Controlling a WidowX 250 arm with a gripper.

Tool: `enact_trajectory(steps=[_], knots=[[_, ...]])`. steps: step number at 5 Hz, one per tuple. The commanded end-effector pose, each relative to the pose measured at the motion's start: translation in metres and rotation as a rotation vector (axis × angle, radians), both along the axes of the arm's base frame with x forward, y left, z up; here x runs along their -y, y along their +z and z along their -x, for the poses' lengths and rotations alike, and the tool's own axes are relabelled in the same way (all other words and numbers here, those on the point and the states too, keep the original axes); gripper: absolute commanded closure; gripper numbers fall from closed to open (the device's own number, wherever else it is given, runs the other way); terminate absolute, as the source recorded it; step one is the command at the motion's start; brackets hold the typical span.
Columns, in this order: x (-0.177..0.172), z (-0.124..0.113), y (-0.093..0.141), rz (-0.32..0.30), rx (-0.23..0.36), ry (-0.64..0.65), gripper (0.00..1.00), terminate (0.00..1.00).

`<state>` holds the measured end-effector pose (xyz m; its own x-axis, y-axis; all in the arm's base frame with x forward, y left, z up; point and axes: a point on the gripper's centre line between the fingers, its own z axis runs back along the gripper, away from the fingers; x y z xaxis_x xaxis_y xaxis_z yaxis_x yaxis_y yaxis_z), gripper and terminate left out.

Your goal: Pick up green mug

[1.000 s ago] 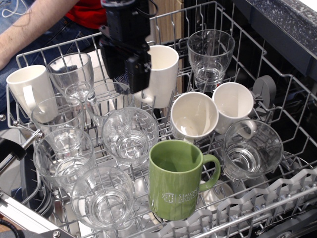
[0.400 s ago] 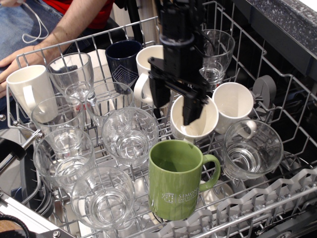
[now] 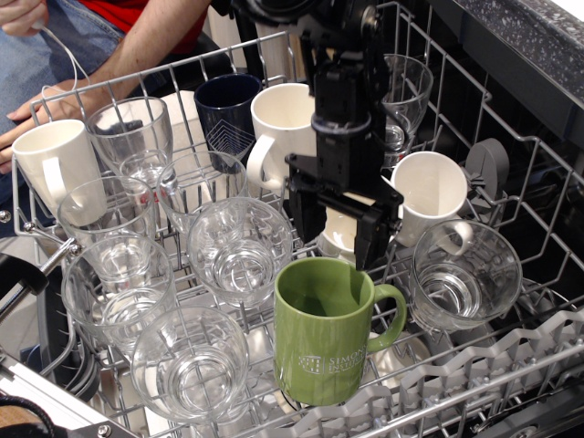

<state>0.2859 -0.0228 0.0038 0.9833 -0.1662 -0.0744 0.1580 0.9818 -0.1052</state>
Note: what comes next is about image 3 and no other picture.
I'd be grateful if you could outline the clear glass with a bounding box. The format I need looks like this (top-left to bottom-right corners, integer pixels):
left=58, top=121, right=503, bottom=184
left=382, top=54, right=433, bottom=169
left=57, top=175, right=156, bottom=293
left=62, top=235, right=177, bottom=358
left=187, top=197, right=293, bottom=308
left=86, top=97, right=173, bottom=188
left=156, top=151, right=248, bottom=235
left=131, top=306, right=249, bottom=423

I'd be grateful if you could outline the grey plastic rack wheel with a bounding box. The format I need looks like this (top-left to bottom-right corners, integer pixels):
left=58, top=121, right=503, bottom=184
left=464, top=138, right=510, bottom=200

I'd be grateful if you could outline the tall white mug centre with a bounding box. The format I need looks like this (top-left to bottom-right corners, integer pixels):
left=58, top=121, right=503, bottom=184
left=246, top=83, right=316, bottom=194

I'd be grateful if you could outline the clear glass back right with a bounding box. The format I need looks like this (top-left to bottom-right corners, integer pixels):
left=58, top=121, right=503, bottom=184
left=382, top=54, right=433, bottom=169

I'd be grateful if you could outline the dark speckled countertop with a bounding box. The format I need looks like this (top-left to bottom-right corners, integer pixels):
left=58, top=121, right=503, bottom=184
left=459, top=1, right=583, bottom=103

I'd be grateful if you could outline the person hand holding controller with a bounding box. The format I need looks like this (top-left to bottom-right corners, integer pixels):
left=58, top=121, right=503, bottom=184
left=0, top=0, right=48, bottom=37

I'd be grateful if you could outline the grey wire dishwasher rack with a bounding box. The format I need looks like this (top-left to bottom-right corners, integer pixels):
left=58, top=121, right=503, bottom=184
left=19, top=1, right=583, bottom=437

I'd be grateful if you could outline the clear glass front left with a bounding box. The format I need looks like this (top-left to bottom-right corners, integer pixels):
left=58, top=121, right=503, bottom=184
left=62, top=235, right=177, bottom=358

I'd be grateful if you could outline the tall white mug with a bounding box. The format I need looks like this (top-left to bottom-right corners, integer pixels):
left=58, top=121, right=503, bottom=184
left=12, top=120, right=106, bottom=225
left=246, top=83, right=316, bottom=194

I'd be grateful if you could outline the person forearm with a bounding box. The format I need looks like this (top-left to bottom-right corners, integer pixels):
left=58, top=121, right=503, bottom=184
left=90, top=1, right=211, bottom=97

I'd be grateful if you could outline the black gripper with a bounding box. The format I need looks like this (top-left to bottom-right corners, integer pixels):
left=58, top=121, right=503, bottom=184
left=286, top=63, right=402, bottom=270

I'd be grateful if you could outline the clear glass cup right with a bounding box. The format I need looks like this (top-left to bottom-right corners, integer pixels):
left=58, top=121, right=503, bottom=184
left=409, top=219, right=523, bottom=332

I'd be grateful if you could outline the white cup right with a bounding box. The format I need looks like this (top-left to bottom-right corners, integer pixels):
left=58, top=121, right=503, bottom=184
left=390, top=151, right=467, bottom=247

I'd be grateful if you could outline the white handheld controller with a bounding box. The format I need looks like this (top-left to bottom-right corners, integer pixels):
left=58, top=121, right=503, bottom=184
left=30, top=16, right=48, bottom=31

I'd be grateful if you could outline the tall white mug left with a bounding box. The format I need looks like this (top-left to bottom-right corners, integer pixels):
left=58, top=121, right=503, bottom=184
left=12, top=120, right=106, bottom=225

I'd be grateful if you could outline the clear glass middle left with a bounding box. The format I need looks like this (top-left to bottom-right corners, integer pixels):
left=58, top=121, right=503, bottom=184
left=57, top=175, right=156, bottom=293

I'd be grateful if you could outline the green ceramic mug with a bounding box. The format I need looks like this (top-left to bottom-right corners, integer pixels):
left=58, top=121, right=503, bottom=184
left=274, top=257, right=407, bottom=406

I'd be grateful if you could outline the dark blue mug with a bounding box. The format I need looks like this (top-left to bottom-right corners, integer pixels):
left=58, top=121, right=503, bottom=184
left=193, top=73, right=263, bottom=165

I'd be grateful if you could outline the person hand on rack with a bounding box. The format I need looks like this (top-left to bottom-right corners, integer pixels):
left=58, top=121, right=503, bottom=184
left=1, top=78, right=111, bottom=174

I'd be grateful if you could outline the clear glass back left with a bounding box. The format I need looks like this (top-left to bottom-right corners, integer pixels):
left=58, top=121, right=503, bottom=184
left=86, top=97, right=173, bottom=188

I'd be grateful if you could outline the white cup tilted centre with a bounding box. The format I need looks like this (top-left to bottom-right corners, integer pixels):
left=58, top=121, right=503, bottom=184
left=318, top=207, right=357, bottom=265

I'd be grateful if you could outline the clear glass behind centre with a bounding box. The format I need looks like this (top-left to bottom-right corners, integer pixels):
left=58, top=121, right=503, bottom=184
left=156, top=151, right=248, bottom=235

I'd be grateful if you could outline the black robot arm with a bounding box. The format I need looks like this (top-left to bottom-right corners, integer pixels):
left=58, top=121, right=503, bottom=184
left=232, top=1, right=403, bottom=270

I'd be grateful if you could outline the black clamp with metal rod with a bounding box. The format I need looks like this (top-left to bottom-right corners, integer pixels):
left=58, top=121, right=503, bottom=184
left=1, top=238, right=80, bottom=322

